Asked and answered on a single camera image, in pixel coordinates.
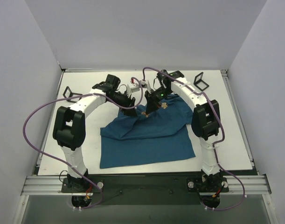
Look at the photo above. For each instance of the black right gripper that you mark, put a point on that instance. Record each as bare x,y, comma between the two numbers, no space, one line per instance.
152,99

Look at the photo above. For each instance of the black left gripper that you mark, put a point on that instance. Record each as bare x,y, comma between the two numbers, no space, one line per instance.
130,102

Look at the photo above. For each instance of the blue t-shirt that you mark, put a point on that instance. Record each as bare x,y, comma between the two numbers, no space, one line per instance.
162,136

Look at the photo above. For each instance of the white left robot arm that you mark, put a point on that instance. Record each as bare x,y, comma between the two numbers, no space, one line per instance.
70,126

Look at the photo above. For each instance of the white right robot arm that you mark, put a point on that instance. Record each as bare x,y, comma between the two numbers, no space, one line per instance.
206,122

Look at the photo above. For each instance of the gold leaf brooch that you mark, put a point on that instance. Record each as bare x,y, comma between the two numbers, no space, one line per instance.
164,105

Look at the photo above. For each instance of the right black display box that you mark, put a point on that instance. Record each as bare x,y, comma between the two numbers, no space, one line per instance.
199,83

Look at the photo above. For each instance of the black display box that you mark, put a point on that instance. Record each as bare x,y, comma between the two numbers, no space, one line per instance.
71,96
199,83

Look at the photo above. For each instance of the left black display box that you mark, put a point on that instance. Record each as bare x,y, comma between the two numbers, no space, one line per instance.
71,96

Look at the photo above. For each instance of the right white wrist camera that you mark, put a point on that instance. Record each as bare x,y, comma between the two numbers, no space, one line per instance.
146,85

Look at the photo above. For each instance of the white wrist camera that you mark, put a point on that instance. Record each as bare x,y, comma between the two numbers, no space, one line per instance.
132,87
146,85

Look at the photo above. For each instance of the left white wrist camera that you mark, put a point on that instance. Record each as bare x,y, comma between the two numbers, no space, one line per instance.
132,87

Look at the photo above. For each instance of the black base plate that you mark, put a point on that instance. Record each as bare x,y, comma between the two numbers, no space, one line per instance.
177,188

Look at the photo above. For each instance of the aluminium frame rail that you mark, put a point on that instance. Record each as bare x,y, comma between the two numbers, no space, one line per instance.
42,185

